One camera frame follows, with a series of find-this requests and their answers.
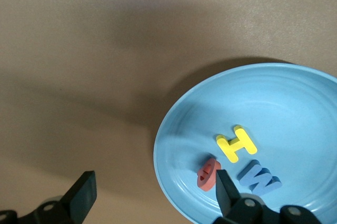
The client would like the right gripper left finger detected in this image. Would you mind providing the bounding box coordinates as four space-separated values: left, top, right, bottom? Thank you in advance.
0 170 98 224

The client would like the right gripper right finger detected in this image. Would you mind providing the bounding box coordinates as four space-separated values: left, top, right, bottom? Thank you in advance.
214 169 323 224

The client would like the red uppercase letter Q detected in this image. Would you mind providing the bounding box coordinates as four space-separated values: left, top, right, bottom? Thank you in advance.
196 158 222 192

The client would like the blue uppercase letter W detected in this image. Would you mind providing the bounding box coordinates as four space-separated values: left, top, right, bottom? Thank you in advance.
237 159 282 196

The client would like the yellow uppercase letter H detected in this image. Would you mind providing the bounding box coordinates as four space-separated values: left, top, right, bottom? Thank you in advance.
215 125 258 164

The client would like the blue plate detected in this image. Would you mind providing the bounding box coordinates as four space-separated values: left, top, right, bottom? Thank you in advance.
153 63 337 224

